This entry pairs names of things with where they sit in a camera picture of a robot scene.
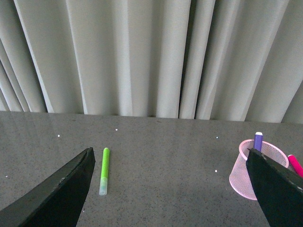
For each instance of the white pleated curtain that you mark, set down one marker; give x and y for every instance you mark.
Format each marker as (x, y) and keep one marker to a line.
(235, 60)

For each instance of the green highlighter pen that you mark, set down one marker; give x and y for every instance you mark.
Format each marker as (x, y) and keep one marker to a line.
(104, 172)

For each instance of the pink mesh cup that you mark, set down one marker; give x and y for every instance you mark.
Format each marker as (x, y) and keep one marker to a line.
(239, 178)

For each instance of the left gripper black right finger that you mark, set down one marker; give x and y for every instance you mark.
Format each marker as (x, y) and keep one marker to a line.
(278, 190)

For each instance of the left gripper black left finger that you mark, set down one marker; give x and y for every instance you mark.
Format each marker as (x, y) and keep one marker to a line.
(58, 200)

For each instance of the pink highlighter pen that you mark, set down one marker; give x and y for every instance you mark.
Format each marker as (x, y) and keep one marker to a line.
(296, 165)

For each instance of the purple highlighter pen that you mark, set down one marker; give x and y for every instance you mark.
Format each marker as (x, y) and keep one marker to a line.
(258, 140)

